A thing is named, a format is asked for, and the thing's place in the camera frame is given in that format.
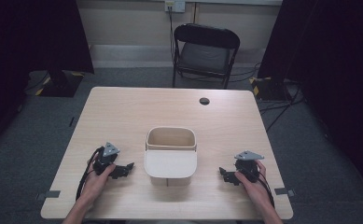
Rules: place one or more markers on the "grey tape strip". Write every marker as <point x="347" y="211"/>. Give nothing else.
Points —
<point x="49" y="194"/>
<point x="283" y="191"/>

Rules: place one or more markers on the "black curtain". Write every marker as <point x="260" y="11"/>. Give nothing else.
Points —
<point x="331" y="62"/>
<point x="30" y="46"/>

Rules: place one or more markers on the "person's left hand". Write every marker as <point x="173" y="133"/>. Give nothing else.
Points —
<point x="95" y="183"/>

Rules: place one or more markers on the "black floor tape strip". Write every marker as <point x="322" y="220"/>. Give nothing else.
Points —
<point x="72" y="121"/>

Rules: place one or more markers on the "person's right hand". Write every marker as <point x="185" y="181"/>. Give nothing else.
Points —
<point x="254" y="188"/>

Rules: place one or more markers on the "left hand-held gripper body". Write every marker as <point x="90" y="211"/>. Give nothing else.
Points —
<point x="105" y="160"/>

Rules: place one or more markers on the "black folding chair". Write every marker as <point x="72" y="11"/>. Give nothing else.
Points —
<point x="204" y="53"/>

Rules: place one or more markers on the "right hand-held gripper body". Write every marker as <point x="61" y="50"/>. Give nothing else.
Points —
<point x="247" y="165"/>

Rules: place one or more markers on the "light wooden storage box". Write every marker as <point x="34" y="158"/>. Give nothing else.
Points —
<point x="171" y="138"/>

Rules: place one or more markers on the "white wall socket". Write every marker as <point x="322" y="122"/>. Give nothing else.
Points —
<point x="175" y="5"/>

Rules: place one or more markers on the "black stand base yellow stripes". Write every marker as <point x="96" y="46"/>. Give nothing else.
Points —
<point x="269" y="88"/>
<point x="61" y="84"/>

